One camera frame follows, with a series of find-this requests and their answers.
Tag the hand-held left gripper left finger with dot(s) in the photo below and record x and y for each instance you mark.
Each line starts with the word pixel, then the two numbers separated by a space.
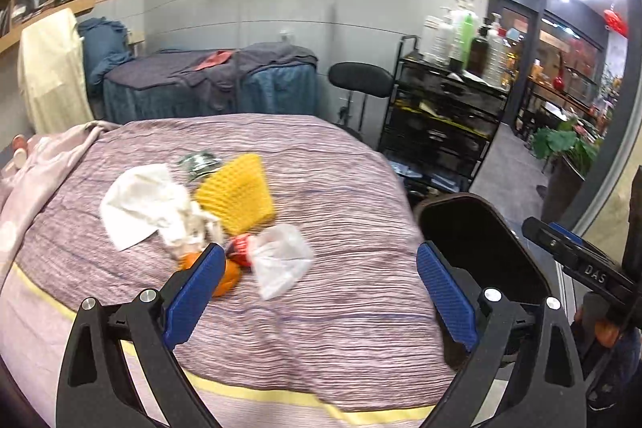
pixel 193 292

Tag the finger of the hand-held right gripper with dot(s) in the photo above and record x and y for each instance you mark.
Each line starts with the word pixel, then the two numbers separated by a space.
pixel 569 231
pixel 541 235

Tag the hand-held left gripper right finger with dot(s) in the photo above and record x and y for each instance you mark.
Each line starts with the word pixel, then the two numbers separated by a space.
pixel 446 297

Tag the dark trash bin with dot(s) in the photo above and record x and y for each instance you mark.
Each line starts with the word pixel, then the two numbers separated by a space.
pixel 476 237

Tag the red wrapper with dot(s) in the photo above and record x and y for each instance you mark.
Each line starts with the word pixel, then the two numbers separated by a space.
pixel 241 247

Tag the clear plastic bag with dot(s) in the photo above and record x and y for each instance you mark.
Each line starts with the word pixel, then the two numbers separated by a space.
pixel 281 257

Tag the white cloth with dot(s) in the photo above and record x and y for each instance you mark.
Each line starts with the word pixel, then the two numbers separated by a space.
pixel 140 202

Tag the yellow foam net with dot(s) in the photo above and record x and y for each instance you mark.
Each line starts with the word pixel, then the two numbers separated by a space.
pixel 235 192

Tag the green white packet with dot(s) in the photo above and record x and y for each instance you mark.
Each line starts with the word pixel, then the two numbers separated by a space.
pixel 200 163

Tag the person's right hand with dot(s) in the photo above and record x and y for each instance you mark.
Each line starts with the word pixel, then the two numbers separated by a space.
pixel 609 335

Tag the green potted plant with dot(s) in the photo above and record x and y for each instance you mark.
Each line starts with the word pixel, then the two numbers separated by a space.
pixel 561 147

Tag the purple striped bed cover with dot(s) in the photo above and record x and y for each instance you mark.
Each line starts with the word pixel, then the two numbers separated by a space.
pixel 326 307

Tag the dark hallway table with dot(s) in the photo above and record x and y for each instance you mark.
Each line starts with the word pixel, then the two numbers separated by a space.
pixel 546 99

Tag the black storage cart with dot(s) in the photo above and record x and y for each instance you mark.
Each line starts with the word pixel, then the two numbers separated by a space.
pixel 441 127

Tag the red vase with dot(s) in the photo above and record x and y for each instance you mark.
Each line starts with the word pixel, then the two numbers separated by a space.
pixel 560 82

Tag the clear bottle with red cap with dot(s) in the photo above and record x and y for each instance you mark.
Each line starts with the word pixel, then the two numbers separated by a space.
pixel 496 59

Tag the dark brown pump bottle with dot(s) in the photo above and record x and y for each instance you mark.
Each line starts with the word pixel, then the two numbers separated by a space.
pixel 480 52

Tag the pink polka-dot blanket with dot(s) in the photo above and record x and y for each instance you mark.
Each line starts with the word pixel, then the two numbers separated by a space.
pixel 30 177

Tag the dark massage bed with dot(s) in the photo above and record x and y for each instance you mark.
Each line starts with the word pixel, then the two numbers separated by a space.
pixel 150 92

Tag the green bottle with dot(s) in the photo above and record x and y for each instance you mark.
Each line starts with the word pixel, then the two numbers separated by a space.
pixel 466 42

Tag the small white pump bottle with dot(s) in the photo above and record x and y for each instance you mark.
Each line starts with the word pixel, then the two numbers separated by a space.
pixel 496 24

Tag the red hanging lantern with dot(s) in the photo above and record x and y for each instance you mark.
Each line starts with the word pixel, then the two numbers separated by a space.
pixel 616 21

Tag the red white paper cup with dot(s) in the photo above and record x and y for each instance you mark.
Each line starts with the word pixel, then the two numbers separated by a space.
pixel 20 152

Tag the tall white pump bottle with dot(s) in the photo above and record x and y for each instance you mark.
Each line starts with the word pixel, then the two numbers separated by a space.
pixel 459 22

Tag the red cloth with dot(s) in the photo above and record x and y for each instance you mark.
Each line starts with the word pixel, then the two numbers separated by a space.
pixel 213 59

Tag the black stool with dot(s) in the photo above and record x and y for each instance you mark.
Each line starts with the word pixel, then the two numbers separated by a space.
pixel 361 79

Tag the grey blanket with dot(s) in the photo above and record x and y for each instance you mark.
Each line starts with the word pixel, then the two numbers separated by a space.
pixel 271 62

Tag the cream towel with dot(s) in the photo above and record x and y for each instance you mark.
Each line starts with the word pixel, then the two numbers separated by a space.
pixel 52 72

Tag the blue cloth pile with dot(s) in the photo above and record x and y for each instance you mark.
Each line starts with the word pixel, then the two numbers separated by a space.
pixel 103 47

